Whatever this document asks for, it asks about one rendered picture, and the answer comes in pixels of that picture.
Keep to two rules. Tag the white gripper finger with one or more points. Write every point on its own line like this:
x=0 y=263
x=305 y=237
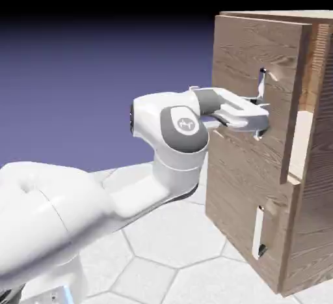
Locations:
x=257 y=101
x=261 y=132

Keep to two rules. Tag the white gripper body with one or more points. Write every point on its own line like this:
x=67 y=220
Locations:
x=247 y=116

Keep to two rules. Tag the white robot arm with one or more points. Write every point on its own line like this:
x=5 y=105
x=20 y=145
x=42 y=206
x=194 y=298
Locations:
x=161 y=127

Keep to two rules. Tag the large wood cabinet door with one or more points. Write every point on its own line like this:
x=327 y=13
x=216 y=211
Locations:
x=244 y=56

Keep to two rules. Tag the small wood cabinet door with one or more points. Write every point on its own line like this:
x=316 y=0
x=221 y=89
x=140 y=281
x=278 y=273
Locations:
x=234 y=192

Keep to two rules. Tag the light wood cabinet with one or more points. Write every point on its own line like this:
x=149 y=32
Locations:
x=317 y=205

